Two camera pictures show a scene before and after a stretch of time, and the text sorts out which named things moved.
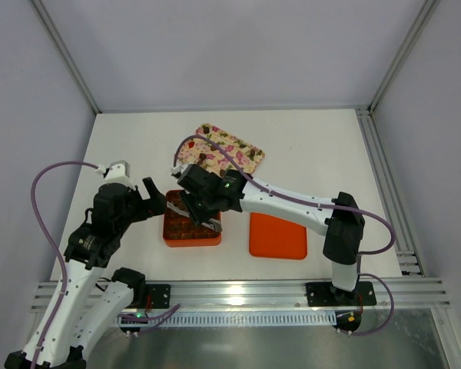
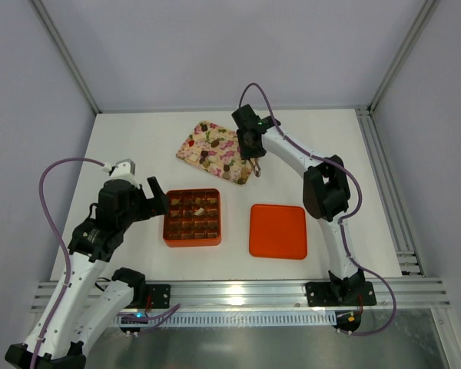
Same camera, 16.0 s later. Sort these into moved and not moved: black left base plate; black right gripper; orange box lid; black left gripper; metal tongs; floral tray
Moved: black right gripper; metal tongs
Not moved: black left base plate; floral tray; orange box lid; black left gripper
